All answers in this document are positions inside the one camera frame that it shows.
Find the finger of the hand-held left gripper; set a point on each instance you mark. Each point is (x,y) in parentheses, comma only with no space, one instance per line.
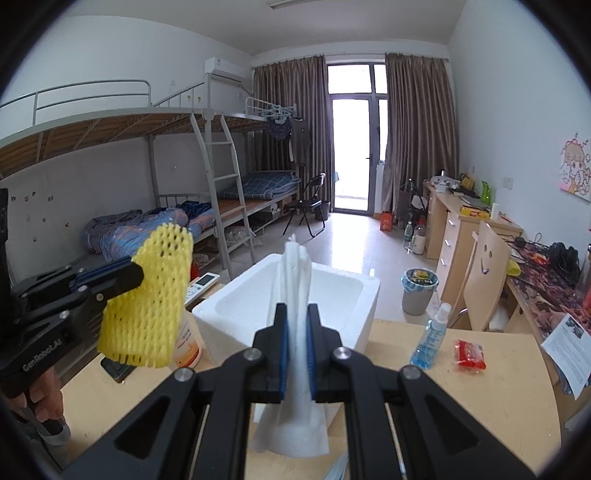
(92,268)
(124,279)

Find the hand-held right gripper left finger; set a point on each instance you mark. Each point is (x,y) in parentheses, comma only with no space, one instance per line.
(284,364)

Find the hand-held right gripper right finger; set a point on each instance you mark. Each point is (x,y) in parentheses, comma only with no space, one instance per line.
(312,364)

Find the yellow foam fruit net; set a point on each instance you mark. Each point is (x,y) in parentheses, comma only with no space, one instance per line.
(147,314)

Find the white foam wrap sheet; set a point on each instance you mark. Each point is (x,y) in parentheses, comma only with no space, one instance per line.
(298,415)

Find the white styrofoam box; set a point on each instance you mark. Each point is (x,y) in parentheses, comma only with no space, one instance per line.
(351,295)

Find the person's left hand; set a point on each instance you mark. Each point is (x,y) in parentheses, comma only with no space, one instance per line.
(46,397)

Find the blue and orange quilt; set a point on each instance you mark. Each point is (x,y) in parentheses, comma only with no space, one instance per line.
(129,230)

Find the white remote control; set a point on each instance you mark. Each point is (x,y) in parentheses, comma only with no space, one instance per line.
(203,286)

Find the dark smartphone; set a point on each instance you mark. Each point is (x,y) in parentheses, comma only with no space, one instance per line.
(117,371)

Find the orange white carton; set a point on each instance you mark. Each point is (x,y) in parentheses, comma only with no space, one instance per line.
(187,341)

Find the blue spray bottle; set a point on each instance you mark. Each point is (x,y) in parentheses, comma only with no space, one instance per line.
(429,341)

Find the grey trash bin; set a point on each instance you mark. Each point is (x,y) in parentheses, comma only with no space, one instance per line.
(419,293)

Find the metal bunk bed with ladder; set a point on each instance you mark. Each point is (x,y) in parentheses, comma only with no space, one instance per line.
(138,129)

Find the red snack packet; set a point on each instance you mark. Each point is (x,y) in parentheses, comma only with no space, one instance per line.
(469,354)

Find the orange bag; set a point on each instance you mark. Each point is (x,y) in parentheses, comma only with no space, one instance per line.
(386,221)

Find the black folding chair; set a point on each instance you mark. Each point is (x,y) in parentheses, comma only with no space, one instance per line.
(308,203)

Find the plastic bottles on floor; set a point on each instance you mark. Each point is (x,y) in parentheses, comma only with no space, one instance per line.
(415,237)

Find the blue plaid bedding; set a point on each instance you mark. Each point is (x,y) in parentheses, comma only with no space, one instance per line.
(263,184)

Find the wooden desk with drawers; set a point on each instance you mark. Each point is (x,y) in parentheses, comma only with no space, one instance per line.
(455,240)

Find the wooden chair with smiley face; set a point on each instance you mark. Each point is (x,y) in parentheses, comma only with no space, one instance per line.
(485,277)

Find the black tripod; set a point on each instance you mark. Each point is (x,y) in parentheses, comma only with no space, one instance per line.
(413,198)

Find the dark hanging clothes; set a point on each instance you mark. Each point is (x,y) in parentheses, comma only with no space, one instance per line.
(288,136)

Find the yellow box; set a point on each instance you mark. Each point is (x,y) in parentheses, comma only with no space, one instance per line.
(474,212)

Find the yellow cloth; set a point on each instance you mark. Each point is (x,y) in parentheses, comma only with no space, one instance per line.
(514,268)

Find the glass balcony door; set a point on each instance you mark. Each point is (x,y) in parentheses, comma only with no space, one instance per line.
(355,138)

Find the white air conditioner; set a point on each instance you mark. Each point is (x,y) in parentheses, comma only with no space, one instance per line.
(225,69)

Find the wooden desk with patterned mat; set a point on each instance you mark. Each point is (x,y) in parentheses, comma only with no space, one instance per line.
(545,295)

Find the green bag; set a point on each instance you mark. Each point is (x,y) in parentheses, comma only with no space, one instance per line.
(485,191)

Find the brown curtain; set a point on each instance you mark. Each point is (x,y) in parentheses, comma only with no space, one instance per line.
(295,101)
(418,129)

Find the printed paper sheet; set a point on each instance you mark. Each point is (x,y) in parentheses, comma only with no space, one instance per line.
(570,350)

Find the black headphones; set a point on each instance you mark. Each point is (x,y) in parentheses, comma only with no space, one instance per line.
(563,261)

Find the ceiling light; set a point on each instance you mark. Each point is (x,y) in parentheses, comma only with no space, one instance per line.
(293,3)

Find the cartoon wall poster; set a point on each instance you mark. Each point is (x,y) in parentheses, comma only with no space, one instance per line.
(576,166)

